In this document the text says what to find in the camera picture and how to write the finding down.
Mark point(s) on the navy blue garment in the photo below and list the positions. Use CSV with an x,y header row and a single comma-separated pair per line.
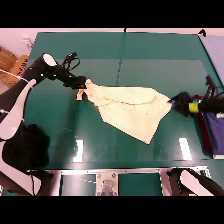
x,y
216,133

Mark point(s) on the black garment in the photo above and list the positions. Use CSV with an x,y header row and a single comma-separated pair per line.
x,y
26,148

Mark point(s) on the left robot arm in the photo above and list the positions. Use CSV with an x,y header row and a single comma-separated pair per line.
x,y
40,68

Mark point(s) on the silver frame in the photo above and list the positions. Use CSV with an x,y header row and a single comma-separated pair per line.
x,y
106,181

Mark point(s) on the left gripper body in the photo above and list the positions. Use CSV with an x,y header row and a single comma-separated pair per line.
x,y
77,82

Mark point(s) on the cream T-shirt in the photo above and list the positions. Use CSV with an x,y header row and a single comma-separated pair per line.
x,y
133,108

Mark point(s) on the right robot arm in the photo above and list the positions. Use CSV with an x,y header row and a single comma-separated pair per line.
x,y
210,105

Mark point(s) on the red garment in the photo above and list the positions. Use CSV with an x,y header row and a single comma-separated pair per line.
x,y
204,133

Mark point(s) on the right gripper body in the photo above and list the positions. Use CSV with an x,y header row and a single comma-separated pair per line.
x,y
181,103

